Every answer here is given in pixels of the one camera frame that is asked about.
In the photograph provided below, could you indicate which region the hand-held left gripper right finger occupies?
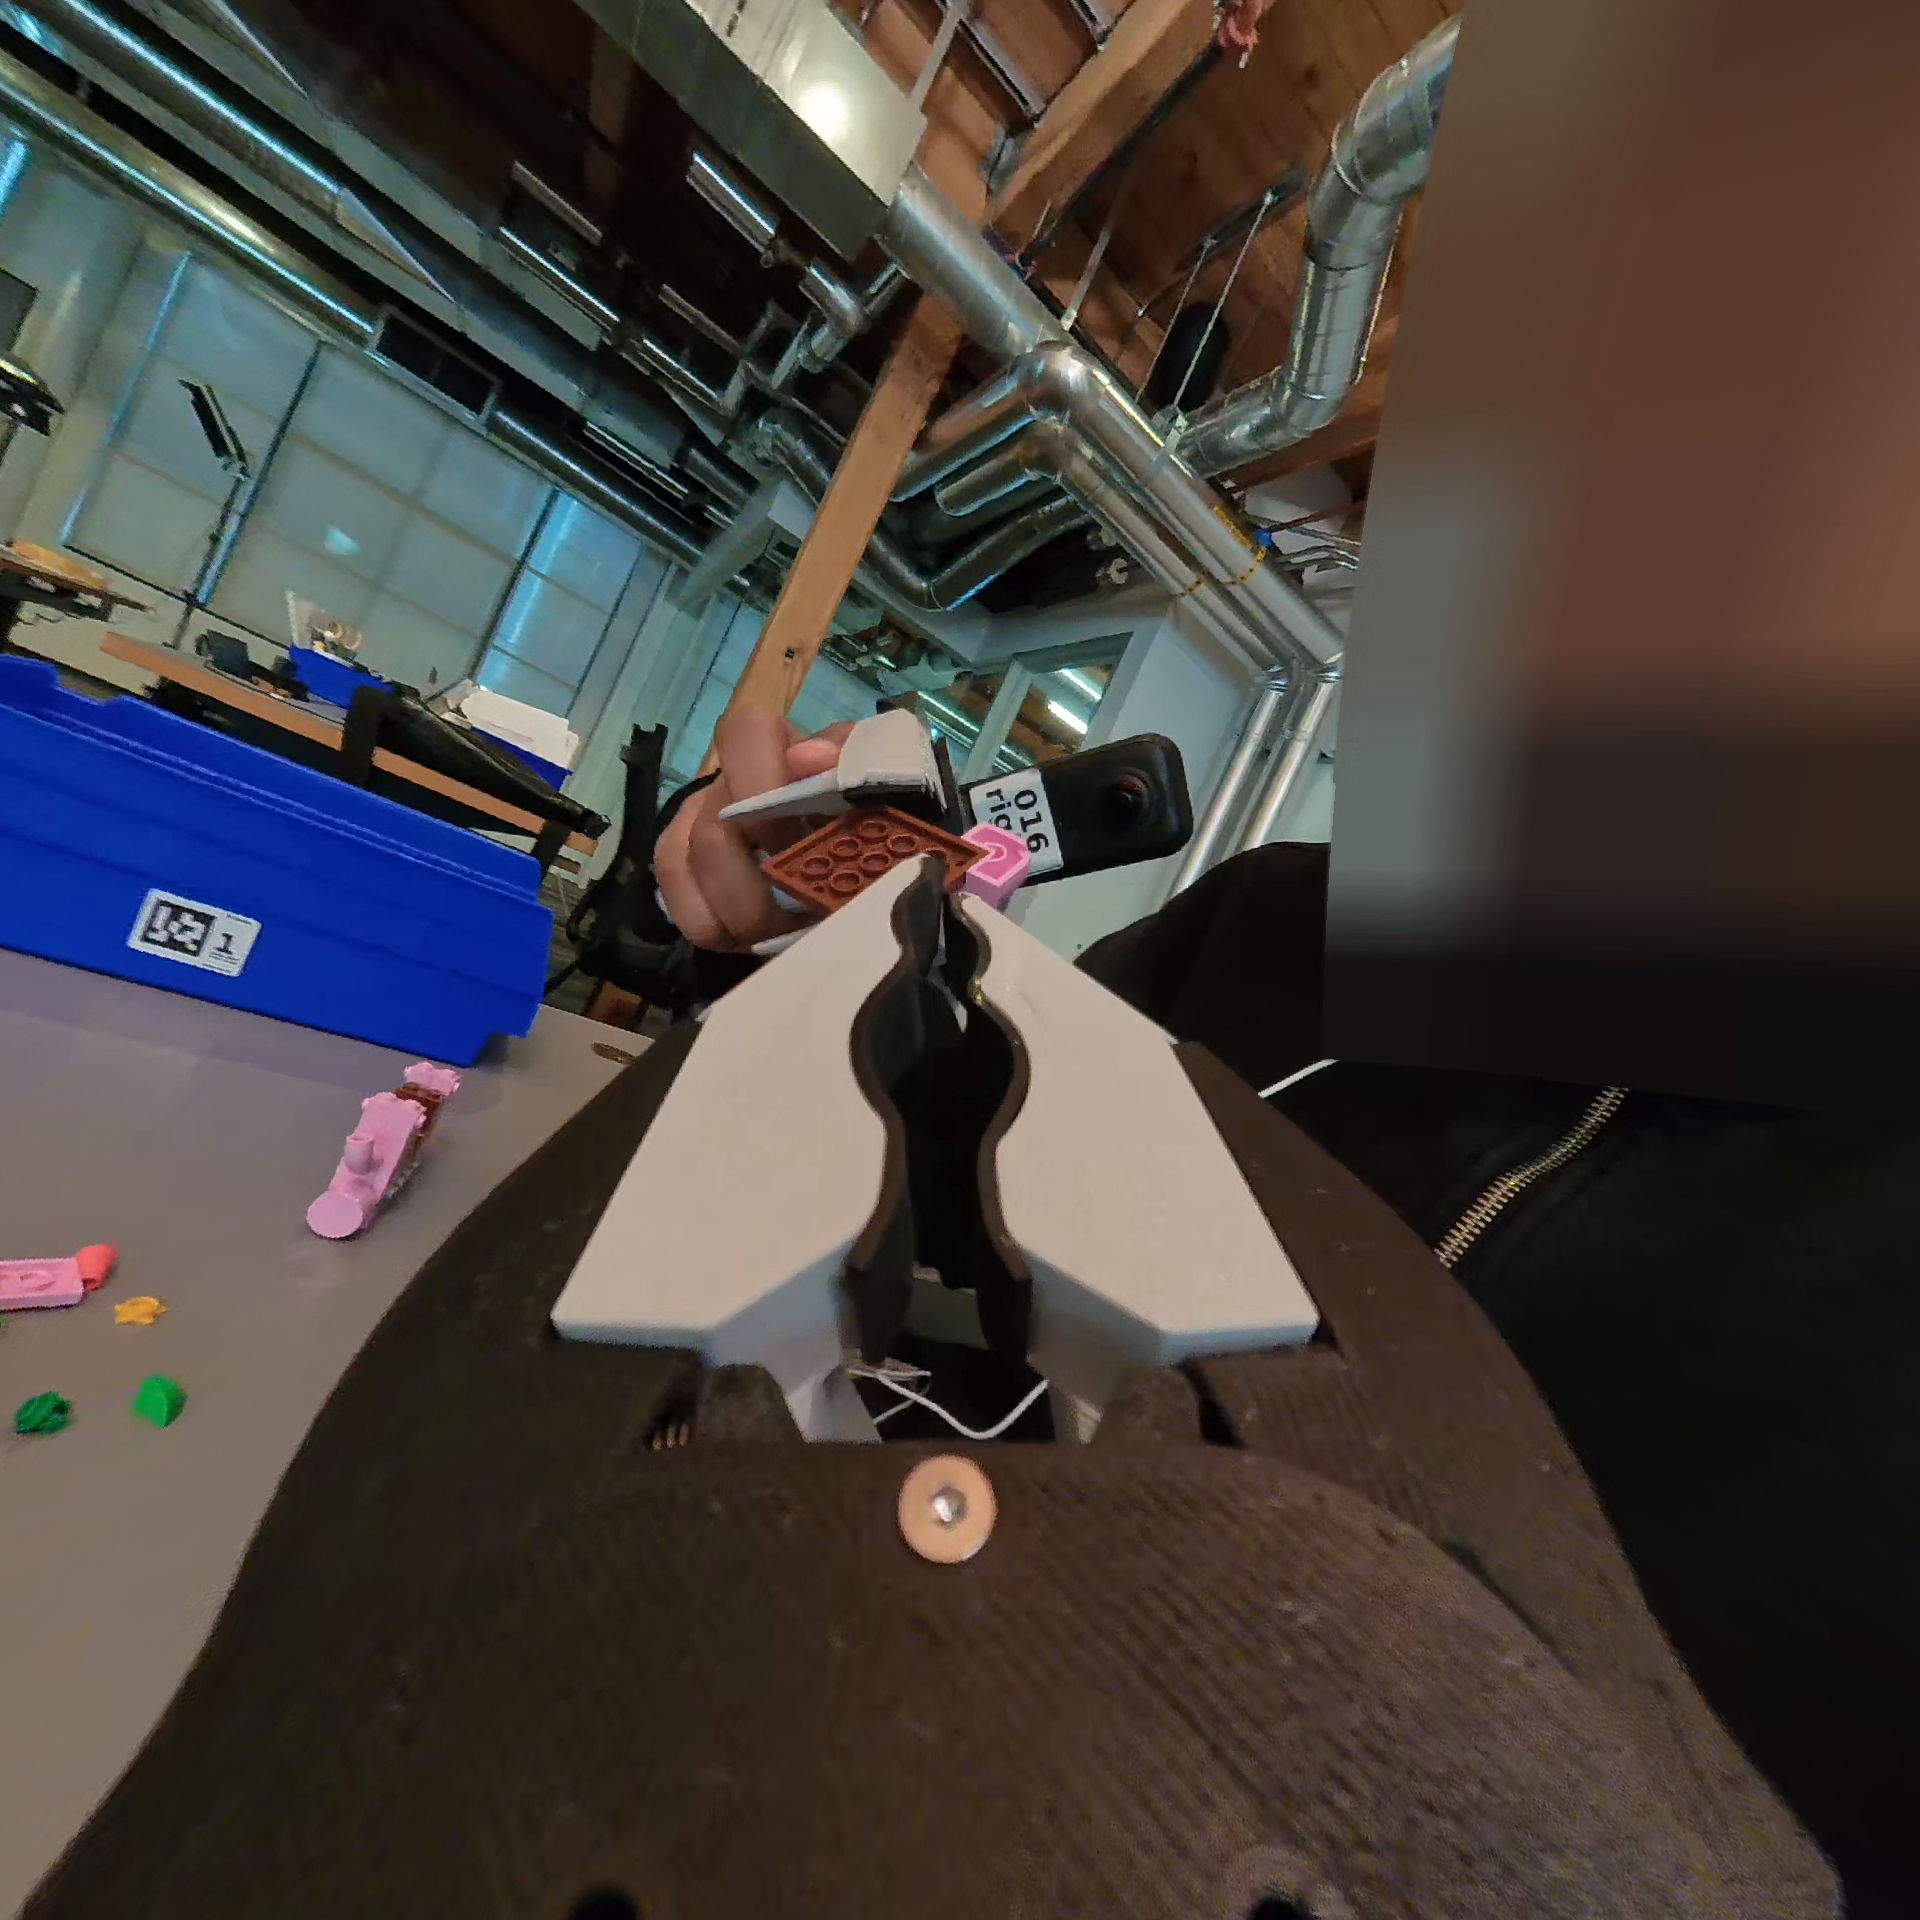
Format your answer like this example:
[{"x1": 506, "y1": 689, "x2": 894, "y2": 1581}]
[{"x1": 929, "y1": 881, "x2": 1324, "y2": 1444}]

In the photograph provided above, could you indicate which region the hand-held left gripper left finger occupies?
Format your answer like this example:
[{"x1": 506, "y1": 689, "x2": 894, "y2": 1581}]
[{"x1": 551, "y1": 861, "x2": 964, "y2": 1444}]

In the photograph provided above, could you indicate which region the brown toy brick plate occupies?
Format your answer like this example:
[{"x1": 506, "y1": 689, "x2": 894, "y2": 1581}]
[{"x1": 758, "y1": 804, "x2": 977, "y2": 910}]

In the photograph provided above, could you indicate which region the person's right hand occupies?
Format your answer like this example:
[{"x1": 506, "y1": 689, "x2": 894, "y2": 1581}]
[{"x1": 652, "y1": 703, "x2": 903, "y2": 955}]

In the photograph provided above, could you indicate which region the black office chair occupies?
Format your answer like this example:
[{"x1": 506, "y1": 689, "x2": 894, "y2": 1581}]
[{"x1": 544, "y1": 719, "x2": 723, "y2": 1026}]

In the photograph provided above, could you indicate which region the pink toy brick assembly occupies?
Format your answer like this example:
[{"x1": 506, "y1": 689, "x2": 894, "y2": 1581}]
[{"x1": 305, "y1": 1058, "x2": 465, "y2": 1242}]

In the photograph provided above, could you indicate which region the white boxes stack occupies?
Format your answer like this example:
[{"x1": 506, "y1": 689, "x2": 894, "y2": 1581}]
[{"x1": 456, "y1": 682, "x2": 582, "y2": 783}]

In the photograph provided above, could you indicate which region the wooden work desk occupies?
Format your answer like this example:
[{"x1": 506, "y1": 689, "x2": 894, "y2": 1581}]
[{"x1": 100, "y1": 629, "x2": 609, "y2": 863}]

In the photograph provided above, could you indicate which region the blue plastic bin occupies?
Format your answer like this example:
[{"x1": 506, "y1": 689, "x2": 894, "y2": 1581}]
[{"x1": 0, "y1": 651, "x2": 556, "y2": 1070}]

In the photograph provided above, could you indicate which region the person's black zip jacket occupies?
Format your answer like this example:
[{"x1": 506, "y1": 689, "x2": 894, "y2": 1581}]
[{"x1": 1078, "y1": 841, "x2": 1920, "y2": 1920}]

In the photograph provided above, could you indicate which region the pink and red toy piece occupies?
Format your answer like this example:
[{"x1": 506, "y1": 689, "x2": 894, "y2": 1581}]
[{"x1": 0, "y1": 1239, "x2": 122, "y2": 1311}]

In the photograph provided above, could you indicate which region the black stand with panel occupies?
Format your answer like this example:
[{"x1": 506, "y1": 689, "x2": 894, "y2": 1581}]
[{"x1": 176, "y1": 376, "x2": 260, "y2": 651}]

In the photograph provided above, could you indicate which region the wooden support post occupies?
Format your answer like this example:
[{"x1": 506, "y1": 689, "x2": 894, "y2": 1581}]
[{"x1": 694, "y1": 288, "x2": 964, "y2": 780}]

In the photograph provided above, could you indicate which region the thin white gripper cable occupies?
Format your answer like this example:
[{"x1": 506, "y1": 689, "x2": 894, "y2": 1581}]
[{"x1": 839, "y1": 1354, "x2": 1054, "y2": 1441}]

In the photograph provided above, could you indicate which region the silver round ventilation duct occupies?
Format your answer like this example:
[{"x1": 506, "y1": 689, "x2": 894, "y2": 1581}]
[{"x1": 882, "y1": 13, "x2": 1465, "y2": 901}]

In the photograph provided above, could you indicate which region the rectangular metal air duct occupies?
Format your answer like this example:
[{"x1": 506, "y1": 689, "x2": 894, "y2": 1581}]
[{"x1": 569, "y1": 0, "x2": 936, "y2": 260}]

